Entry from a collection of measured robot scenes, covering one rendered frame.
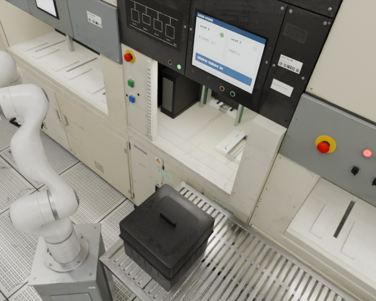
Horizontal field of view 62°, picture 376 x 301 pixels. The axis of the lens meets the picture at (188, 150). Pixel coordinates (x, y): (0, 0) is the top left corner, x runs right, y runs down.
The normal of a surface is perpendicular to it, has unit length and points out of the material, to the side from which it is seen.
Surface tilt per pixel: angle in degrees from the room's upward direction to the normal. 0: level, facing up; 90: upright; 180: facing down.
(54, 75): 0
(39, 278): 0
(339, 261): 0
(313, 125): 90
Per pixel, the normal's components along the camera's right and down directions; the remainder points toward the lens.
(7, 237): 0.07, -0.69
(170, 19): -0.62, 0.53
